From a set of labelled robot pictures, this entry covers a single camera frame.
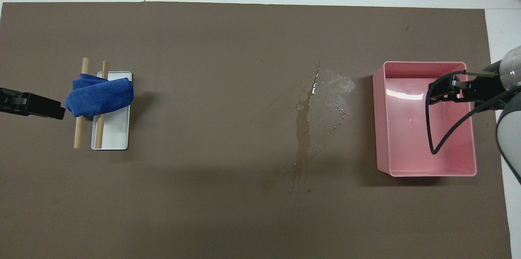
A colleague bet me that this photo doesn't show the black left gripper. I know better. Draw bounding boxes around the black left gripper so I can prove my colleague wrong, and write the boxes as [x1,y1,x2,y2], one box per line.
[0,88,66,120]

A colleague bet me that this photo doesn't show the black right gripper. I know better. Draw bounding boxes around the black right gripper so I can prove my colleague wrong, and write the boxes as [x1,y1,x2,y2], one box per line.
[427,60,505,107]

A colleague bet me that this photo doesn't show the blue microfibre towel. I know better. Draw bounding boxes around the blue microfibre towel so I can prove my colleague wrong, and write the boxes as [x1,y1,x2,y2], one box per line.
[65,73,134,118]

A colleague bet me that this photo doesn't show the white towel rack base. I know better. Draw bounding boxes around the white towel rack base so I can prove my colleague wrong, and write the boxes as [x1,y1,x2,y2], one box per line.
[91,71,133,151]

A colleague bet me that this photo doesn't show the spilled water puddle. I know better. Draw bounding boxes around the spilled water puddle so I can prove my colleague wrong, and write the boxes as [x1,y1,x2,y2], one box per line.
[260,59,355,194]

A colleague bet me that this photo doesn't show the pink plastic bin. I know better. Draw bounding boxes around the pink plastic bin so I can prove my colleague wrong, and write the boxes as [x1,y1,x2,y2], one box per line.
[372,61,477,177]

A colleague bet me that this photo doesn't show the brown table mat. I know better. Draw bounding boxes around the brown table mat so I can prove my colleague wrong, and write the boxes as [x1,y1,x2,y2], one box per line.
[0,2,512,259]

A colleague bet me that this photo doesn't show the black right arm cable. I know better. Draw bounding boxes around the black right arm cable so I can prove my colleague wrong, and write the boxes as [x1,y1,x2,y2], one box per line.
[425,70,521,155]

